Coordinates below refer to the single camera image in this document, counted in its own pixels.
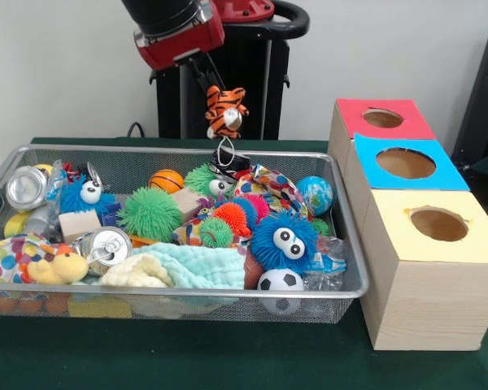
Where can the blue spiky ball with eyes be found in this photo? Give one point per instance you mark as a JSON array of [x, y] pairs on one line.
[[268, 243]]

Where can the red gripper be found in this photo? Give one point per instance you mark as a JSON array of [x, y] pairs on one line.
[[183, 44]]

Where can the blue globe ball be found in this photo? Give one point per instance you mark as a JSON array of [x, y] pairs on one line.
[[318, 196]]

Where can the colourful polka dot cloth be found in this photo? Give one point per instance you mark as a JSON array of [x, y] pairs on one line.
[[4, 260], [268, 187]]

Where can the large green spiky ball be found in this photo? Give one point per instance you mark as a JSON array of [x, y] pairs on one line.
[[150, 215]]

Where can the beige wedge block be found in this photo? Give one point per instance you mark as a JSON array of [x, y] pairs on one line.
[[187, 201]]

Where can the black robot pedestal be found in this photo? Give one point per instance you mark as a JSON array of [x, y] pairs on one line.
[[244, 97]]

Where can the silver metal can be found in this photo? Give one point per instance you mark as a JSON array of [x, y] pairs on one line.
[[26, 189]]

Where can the mint green cloth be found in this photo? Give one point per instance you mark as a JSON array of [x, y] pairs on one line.
[[203, 266]]

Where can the small blue spiky ball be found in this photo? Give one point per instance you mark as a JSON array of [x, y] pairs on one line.
[[85, 195]]

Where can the orange basketball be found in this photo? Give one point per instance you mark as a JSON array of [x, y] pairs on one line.
[[166, 180]]

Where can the wooden box with three holes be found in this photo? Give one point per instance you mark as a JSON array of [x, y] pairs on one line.
[[431, 308]]

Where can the yellow plush duck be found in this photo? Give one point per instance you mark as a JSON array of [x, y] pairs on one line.
[[61, 268]]

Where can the cream yellow cloth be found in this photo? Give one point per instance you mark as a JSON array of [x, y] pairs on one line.
[[134, 275]]

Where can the light wooden block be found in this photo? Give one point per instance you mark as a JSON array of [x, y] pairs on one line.
[[79, 226]]

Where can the crushed black can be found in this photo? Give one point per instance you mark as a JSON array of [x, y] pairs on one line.
[[229, 164]]

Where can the orange striped tiger plush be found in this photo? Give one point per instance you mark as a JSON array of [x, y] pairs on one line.
[[223, 109]]

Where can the black upright panel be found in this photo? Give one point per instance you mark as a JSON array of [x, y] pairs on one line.
[[482, 101]]

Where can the black and white soccer ball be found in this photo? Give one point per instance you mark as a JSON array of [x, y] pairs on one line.
[[280, 281]]

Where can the crushed printed metal can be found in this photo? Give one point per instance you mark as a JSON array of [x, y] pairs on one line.
[[105, 245]]

